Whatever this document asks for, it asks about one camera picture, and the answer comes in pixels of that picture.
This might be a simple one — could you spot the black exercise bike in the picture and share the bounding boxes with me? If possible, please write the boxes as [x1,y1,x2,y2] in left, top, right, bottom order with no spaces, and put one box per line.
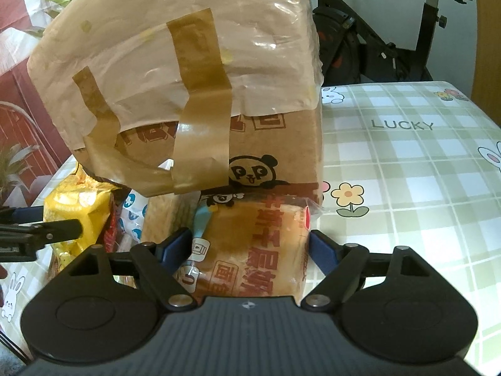
[313,0,475,86]

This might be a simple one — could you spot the blue white snack packet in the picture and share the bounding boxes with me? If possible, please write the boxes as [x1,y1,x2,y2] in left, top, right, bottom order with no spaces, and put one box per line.
[118,190,149,243]

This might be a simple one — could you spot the green plaid tablecloth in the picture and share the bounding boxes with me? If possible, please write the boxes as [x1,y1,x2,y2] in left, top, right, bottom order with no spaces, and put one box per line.
[0,81,501,373]

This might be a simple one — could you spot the yellow snack bag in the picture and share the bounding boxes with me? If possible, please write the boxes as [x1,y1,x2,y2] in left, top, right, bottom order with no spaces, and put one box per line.
[43,164,117,273]

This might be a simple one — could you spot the red patterned curtain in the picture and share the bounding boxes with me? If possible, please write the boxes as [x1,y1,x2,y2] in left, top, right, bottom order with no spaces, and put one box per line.
[1,0,72,207]

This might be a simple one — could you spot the cardboard box with plastic liner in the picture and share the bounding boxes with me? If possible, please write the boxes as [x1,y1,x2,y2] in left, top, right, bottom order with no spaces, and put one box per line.
[27,0,323,201]

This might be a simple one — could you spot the bread loaf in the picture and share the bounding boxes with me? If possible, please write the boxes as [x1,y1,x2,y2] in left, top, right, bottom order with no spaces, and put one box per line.
[175,193,320,301]

